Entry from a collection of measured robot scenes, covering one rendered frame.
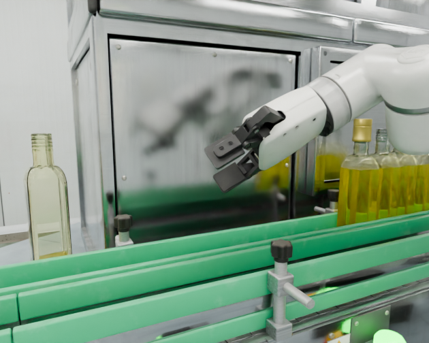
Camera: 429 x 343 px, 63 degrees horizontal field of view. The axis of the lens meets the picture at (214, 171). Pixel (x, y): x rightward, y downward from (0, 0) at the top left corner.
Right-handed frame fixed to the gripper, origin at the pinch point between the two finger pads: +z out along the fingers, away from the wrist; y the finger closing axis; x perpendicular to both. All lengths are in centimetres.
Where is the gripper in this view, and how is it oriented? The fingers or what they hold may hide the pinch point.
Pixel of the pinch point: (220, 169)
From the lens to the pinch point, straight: 46.2
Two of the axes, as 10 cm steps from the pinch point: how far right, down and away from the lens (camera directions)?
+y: -1.1, -3.6, -9.3
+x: 5.2, 7.7, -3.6
